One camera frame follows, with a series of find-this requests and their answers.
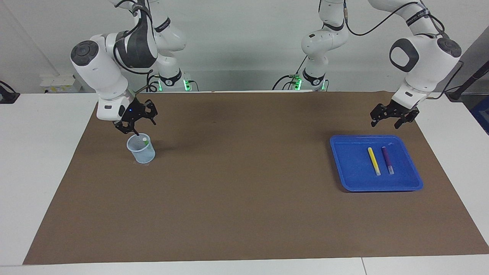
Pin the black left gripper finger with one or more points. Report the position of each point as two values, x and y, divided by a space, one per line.
408 117
379 112

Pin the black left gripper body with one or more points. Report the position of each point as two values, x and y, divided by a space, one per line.
397 109

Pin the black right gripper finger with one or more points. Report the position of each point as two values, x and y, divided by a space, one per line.
151 110
124 128

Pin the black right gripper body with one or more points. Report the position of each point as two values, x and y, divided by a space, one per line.
133 112

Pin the green marker pen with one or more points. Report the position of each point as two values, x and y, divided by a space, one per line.
146 141

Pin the purple marker pen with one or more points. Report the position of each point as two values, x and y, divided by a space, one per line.
387 158

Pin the yellow marker pen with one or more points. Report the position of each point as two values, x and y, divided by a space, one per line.
373 160

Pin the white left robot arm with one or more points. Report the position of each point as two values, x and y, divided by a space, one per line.
424 57

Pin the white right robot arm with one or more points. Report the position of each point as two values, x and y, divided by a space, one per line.
99 72

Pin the translucent plastic cup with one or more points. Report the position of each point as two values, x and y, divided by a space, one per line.
139 154

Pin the blue plastic tray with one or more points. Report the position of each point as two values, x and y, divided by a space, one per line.
351 168

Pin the black stand pole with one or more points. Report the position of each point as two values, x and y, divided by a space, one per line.
470 80

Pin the blue crate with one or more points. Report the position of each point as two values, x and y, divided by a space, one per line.
482 114

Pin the white power strip box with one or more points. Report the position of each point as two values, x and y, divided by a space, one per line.
61 83

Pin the black table clamp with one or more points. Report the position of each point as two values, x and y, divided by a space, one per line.
7 97

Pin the brown table mat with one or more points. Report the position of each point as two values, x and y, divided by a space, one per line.
244 191

